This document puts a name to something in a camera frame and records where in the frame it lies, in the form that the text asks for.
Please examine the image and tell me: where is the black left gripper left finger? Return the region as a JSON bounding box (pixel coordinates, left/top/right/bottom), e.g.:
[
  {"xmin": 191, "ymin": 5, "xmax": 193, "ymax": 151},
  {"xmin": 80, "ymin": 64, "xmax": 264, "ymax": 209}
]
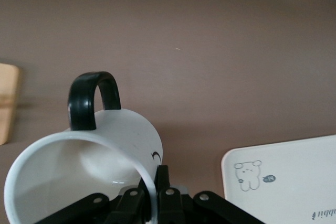
[{"xmin": 36, "ymin": 188, "xmax": 148, "ymax": 224}]

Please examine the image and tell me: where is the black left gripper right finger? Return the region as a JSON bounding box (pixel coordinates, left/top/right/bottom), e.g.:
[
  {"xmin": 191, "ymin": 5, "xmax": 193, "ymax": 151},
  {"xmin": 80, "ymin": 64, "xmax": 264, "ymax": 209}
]
[{"xmin": 154, "ymin": 165, "xmax": 266, "ymax": 224}]

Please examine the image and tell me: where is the white cup black handle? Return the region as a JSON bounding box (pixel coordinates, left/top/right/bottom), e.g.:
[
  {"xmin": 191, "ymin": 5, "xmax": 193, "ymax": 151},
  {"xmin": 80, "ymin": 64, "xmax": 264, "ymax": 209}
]
[{"xmin": 4, "ymin": 71, "xmax": 163, "ymax": 224}]

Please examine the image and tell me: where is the wooden cup rack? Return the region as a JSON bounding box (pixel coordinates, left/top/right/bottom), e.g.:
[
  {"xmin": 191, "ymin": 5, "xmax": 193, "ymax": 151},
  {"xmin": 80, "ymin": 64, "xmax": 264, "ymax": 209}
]
[{"xmin": 0, "ymin": 62, "xmax": 20, "ymax": 146}]

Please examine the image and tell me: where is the cream tray with bear print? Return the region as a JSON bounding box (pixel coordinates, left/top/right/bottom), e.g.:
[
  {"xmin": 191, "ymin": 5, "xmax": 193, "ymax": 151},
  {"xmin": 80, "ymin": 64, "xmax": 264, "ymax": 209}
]
[{"xmin": 220, "ymin": 134, "xmax": 336, "ymax": 224}]

